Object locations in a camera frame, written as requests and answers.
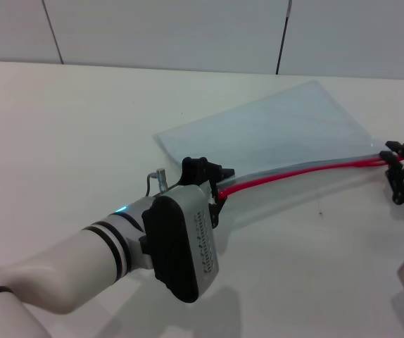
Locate grey cable with metal plug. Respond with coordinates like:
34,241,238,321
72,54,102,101
145,168,170,195

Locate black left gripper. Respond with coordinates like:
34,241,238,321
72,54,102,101
181,156,236,227

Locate clear document bag red zipper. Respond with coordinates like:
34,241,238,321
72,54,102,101
152,80,404,206

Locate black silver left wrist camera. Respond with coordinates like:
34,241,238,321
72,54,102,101
138,195,221,304

